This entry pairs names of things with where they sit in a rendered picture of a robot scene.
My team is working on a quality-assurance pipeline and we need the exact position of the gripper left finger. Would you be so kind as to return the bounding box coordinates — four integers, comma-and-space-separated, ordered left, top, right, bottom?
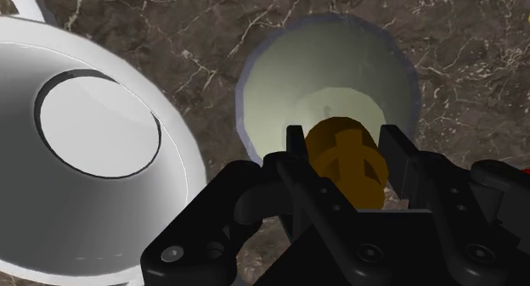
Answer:
140, 125, 392, 286

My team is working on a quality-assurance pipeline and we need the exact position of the grey cup with pale inside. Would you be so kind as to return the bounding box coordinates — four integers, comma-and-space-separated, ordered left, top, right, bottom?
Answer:
234, 13, 422, 167

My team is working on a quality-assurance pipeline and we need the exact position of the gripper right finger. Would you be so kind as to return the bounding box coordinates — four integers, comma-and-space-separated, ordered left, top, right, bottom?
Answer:
378, 124, 530, 286

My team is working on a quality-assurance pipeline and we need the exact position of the brown cylindrical object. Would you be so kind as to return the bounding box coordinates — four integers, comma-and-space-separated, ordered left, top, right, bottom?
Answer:
305, 116, 390, 210

